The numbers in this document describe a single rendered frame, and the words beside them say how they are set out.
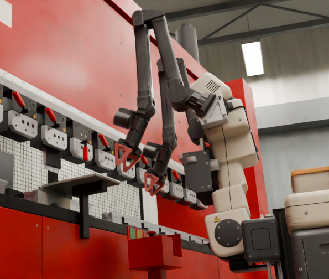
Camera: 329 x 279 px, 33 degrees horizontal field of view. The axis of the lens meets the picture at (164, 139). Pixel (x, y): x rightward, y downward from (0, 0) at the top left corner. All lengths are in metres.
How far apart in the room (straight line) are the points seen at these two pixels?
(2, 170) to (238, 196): 1.34
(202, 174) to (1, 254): 0.77
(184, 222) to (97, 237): 2.15
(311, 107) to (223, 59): 1.98
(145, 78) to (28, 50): 0.54
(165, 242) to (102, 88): 0.92
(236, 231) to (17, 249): 0.77
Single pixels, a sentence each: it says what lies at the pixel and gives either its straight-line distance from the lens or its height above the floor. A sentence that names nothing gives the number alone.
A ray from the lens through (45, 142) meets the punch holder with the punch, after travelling 2.36.
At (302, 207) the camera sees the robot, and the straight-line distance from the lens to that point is 1.90.
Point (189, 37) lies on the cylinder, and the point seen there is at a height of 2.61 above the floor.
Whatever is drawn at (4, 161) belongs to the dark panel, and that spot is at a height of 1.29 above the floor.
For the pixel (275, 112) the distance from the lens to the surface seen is 9.79.
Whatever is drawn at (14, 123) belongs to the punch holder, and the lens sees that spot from 2.21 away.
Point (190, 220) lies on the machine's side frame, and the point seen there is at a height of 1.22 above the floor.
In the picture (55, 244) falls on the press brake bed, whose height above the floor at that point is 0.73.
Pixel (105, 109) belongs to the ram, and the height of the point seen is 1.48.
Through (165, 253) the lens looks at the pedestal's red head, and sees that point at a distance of 2.32.
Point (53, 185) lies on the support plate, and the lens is 2.28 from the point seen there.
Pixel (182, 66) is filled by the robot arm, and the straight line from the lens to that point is 2.62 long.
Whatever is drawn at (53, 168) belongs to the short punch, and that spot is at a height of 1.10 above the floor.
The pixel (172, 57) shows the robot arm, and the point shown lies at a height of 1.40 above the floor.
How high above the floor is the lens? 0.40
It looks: 19 degrees up
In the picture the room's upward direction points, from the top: 4 degrees counter-clockwise
